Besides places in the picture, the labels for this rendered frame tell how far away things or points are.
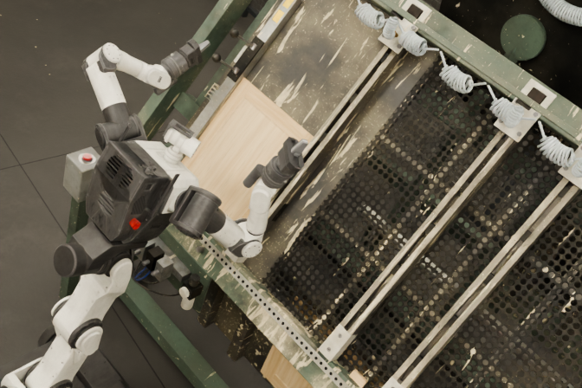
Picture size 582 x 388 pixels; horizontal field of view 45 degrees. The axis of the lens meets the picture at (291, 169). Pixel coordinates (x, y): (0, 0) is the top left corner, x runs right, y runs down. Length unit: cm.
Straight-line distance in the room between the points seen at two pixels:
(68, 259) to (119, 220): 23
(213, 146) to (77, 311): 83
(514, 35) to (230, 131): 119
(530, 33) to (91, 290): 193
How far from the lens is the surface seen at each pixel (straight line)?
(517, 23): 292
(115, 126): 249
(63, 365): 291
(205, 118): 289
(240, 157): 281
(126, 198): 227
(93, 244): 246
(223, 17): 298
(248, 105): 283
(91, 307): 268
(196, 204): 227
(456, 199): 246
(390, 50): 261
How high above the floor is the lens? 291
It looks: 38 degrees down
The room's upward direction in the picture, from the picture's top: 21 degrees clockwise
